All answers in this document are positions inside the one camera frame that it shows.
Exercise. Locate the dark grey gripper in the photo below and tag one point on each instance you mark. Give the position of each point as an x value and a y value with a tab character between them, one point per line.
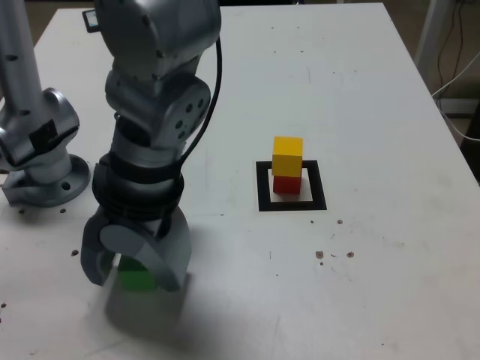
155	228

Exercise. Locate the green cube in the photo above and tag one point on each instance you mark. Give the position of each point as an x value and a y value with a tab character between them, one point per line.
135	281

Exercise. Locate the red cube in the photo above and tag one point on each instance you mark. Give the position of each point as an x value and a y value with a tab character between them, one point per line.
287	185

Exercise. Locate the yellow cube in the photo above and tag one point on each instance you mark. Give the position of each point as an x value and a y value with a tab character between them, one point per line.
287	161

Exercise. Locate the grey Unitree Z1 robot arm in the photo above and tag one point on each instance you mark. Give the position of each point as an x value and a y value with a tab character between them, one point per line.
157	37

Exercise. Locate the black tape square outline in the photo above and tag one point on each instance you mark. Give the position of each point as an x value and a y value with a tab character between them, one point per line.
292	206

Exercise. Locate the black phone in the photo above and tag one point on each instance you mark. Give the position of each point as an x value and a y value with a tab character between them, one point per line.
90	20

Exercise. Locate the white frame leg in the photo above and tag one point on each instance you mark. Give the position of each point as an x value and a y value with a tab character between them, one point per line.
431	30

